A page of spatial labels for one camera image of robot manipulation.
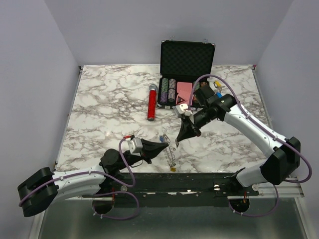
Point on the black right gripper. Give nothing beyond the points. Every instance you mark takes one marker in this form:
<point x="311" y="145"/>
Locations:
<point x="188" y="129"/>

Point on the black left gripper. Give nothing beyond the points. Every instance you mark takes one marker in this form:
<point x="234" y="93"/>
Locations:
<point x="151" y="149"/>

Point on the round metal keyring disc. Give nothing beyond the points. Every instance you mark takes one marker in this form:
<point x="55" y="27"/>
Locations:
<point x="169" y="153"/>

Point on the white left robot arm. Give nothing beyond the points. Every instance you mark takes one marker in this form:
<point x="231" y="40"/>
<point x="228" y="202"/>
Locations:
<point x="45" y="187"/>

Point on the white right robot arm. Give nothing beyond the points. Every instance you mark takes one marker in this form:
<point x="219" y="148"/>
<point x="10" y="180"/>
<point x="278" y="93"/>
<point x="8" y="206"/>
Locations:
<point x="282" y="154"/>

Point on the black triangular all-in button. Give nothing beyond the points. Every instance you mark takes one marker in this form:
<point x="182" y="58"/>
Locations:
<point x="180" y="100"/>

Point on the loose pink playing cards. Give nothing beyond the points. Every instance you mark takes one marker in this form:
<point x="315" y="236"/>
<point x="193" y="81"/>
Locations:
<point x="186" y="96"/>

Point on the orange blue lower chip stack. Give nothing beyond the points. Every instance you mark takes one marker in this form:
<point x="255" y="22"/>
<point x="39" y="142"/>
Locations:
<point x="171" y="95"/>

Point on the orange blue chip stack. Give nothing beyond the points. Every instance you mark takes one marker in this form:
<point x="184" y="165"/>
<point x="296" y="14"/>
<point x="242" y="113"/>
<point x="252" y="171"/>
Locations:
<point x="172" y="84"/>
<point x="171" y="95"/>

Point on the purple chip stack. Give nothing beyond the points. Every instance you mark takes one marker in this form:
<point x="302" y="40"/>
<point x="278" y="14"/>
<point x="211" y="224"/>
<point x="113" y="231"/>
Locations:
<point x="163" y="98"/>

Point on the pink playing card deck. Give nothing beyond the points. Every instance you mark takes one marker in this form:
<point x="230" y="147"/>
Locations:
<point x="184" y="87"/>

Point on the green chip stack right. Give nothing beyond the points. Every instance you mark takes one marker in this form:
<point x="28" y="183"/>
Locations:
<point x="196" y="85"/>

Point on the orange black chip stack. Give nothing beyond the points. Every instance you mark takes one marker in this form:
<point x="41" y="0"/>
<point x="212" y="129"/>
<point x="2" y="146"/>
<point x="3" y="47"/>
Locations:
<point x="203" y="83"/>

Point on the red glitter microphone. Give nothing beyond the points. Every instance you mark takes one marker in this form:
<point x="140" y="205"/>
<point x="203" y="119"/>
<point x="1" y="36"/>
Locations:
<point x="152" y="102"/>

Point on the green blue chip stack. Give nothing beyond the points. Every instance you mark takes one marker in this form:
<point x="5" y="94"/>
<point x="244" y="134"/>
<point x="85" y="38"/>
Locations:
<point x="164" y="85"/>

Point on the black poker chip case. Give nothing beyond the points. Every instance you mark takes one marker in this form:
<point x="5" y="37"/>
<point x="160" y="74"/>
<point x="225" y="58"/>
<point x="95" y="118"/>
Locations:
<point x="184" y="61"/>

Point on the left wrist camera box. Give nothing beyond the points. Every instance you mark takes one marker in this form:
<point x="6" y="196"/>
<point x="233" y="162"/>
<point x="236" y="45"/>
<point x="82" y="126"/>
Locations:
<point x="135" y="145"/>

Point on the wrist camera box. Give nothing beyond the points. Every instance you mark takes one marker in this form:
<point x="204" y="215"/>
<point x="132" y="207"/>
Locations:
<point x="183" y="110"/>
<point x="135" y="145"/>

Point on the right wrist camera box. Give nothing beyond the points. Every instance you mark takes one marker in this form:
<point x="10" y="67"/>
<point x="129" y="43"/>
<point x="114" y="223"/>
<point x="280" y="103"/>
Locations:
<point x="183" y="110"/>

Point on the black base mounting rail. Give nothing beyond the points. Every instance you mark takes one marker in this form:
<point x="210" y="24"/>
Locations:
<point x="161" y="190"/>

